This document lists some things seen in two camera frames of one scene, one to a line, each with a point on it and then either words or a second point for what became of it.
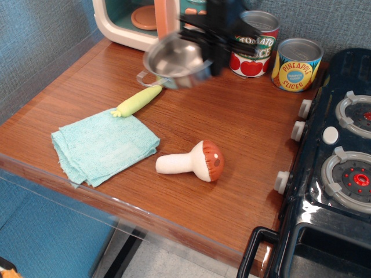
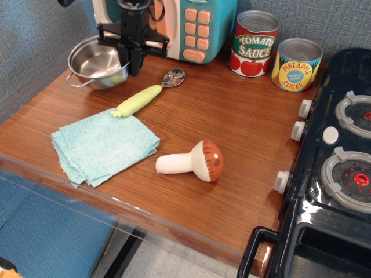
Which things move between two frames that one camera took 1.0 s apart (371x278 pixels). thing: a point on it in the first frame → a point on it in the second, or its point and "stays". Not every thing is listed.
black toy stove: (324, 231) stays
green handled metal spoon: (125, 108) stays
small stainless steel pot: (176, 60) → (89, 59)
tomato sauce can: (246, 66) stays
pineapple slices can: (296, 64) stays
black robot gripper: (222, 32) → (134, 31)
